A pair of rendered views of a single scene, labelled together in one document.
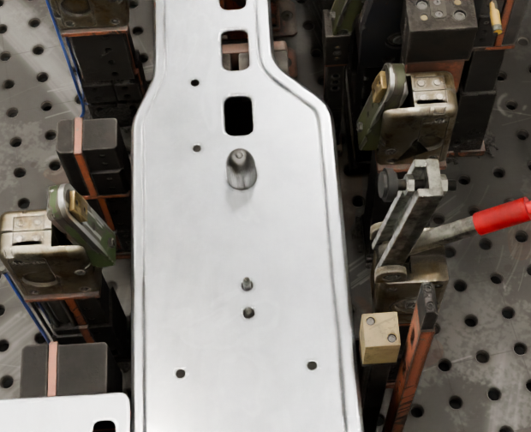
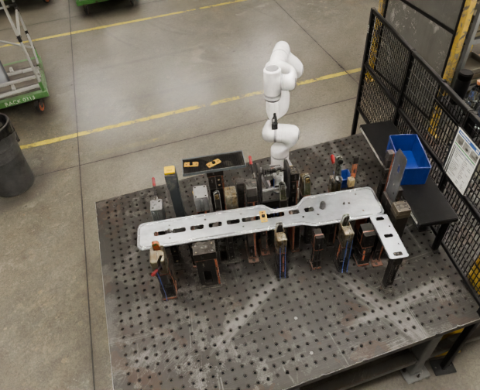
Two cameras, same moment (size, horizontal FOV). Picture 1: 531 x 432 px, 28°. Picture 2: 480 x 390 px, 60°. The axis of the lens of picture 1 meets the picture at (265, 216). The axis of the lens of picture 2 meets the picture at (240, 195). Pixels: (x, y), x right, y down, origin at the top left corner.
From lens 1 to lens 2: 206 cm
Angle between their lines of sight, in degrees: 52
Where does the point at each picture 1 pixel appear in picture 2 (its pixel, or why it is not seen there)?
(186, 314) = (351, 211)
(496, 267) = not seen: hidden behind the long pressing
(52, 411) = (377, 226)
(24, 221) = (346, 230)
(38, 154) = (296, 285)
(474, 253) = not seen: hidden behind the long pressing
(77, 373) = (367, 227)
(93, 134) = (317, 232)
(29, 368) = (368, 234)
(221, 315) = (350, 206)
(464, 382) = not seen: hidden behind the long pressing
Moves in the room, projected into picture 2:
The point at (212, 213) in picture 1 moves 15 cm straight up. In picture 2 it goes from (330, 210) to (334, 191)
